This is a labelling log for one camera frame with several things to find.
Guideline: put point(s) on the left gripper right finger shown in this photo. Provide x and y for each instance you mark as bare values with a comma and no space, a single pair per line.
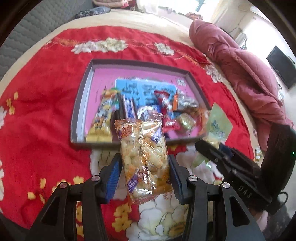
215,212

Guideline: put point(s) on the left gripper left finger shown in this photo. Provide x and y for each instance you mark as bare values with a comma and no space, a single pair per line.
57,219

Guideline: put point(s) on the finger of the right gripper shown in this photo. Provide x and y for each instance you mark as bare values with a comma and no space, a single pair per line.
227,150
213,154

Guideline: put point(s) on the green pastry snack packet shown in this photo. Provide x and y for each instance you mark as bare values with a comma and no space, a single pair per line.
213,125

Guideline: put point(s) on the orange-edged biscuit packet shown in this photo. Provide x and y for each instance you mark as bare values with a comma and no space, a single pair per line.
189,108

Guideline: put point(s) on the red snack packet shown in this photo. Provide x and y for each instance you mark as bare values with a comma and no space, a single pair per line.
169,121

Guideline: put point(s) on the rice cracker snack bag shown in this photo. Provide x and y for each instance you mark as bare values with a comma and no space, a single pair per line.
144,157

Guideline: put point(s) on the yellow snack packet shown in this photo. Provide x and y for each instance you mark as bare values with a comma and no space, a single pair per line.
100,130

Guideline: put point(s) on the Snickers chocolate bar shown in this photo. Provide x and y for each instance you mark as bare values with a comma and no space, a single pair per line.
126,108

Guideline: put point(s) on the blue Oreo packet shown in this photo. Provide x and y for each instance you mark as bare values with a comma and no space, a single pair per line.
149,112

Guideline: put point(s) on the yellow green small packet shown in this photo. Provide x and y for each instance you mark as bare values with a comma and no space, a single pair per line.
257,154

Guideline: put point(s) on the pink quilted duvet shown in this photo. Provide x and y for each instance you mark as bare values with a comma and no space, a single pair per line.
252,80

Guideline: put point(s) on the grey box lid tray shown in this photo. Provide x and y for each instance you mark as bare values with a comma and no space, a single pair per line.
78,135

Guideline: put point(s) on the black television screen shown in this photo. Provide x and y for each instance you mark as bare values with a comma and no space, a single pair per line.
283,66

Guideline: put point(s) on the red floral blanket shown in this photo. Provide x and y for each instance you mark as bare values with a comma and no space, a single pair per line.
27,184

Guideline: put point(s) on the stack of folded clothes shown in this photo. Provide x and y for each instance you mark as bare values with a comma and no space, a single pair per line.
122,4

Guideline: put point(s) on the dark floral pillow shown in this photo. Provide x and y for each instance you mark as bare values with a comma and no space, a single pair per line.
93,12

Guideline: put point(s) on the grey quilted sofa cover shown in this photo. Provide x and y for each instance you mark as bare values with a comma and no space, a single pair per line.
45,17

